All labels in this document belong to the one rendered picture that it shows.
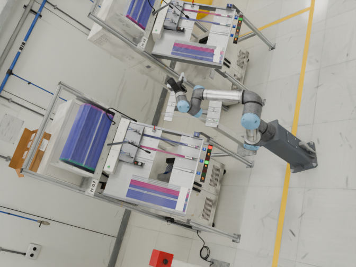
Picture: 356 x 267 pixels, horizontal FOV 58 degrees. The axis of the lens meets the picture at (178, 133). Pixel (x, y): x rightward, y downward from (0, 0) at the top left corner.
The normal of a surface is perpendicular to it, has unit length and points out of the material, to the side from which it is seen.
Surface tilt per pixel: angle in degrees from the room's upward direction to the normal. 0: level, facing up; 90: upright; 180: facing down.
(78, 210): 90
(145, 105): 90
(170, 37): 45
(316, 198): 0
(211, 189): 90
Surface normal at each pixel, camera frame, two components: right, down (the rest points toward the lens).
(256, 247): -0.72, -0.40
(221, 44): -0.07, -0.36
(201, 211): 0.64, -0.10
